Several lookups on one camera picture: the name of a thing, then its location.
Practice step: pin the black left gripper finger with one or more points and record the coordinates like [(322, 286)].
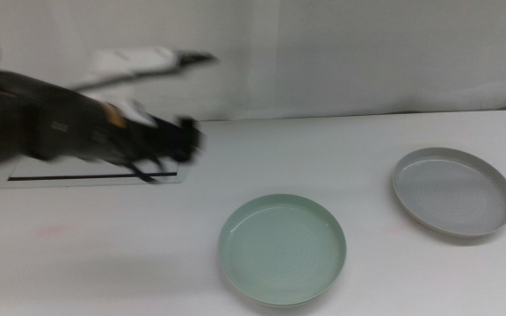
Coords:
[(143, 171), (185, 138)]

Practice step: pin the green shallow bowl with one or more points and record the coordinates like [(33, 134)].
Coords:
[(279, 250)]

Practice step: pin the grey shallow bowl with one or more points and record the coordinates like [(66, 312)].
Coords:
[(455, 193)]

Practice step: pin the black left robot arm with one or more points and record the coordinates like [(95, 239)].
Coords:
[(16, 118)]

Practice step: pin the white fabric backdrop curtain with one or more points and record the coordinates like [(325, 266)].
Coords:
[(323, 52)]

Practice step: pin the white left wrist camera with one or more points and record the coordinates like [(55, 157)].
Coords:
[(134, 59)]

